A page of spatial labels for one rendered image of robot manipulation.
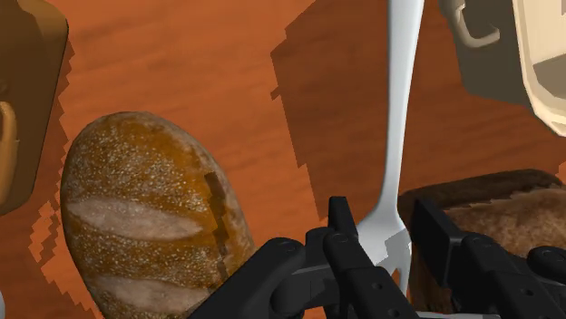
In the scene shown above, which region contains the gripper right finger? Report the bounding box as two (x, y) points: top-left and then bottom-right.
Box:
(412, 198), (566, 319)

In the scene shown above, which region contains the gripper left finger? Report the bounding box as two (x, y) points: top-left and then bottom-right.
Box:
(190, 196), (420, 319)

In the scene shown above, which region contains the brown bread slice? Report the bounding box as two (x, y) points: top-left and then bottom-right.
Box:
(396, 169), (566, 315)

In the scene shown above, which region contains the white fork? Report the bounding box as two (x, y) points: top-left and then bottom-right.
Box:
(356, 0), (425, 296)

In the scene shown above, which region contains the brown bread loaf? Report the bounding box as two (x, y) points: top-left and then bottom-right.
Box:
(60, 111), (258, 319)

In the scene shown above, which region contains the cream mug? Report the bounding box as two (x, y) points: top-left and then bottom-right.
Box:
(437, 0), (532, 107)

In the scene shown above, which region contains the cream bowl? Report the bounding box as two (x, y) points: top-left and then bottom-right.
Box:
(512, 0), (566, 138)

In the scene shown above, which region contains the brown wooden container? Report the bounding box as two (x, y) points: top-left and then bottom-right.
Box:
(0, 0), (70, 217)

